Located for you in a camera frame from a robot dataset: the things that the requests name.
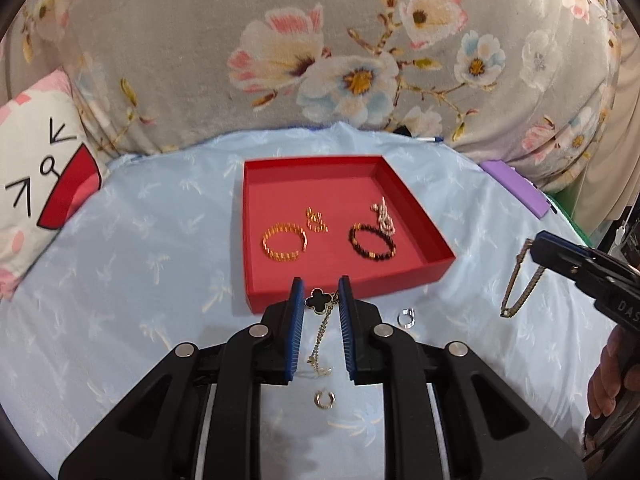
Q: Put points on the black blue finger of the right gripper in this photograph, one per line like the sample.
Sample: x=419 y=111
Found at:
x=611 y=283

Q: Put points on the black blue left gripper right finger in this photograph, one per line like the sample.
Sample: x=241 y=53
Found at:
x=375 y=352

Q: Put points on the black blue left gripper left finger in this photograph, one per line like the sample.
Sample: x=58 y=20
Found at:
x=267 y=352

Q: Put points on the person's hand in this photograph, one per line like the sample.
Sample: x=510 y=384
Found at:
x=607 y=379

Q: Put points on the gold hoop earring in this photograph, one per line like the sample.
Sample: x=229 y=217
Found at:
x=324 y=399

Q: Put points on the purple box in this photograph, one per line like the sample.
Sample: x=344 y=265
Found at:
x=519 y=187

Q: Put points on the red shallow tray box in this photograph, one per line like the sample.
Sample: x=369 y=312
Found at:
x=311 y=218

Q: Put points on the light blue bedsheet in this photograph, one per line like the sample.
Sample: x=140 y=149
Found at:
x=155 y=259

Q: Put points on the blue white pen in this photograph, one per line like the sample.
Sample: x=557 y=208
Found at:
x=429 y=139

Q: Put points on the grey floral quilt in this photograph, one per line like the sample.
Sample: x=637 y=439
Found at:
x=531 y=82

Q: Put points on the white red cartoon pillow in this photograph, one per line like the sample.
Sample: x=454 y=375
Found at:
x=48 y=170

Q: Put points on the rose gold chain jewelry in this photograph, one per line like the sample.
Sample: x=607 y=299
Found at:
x=385 y=221

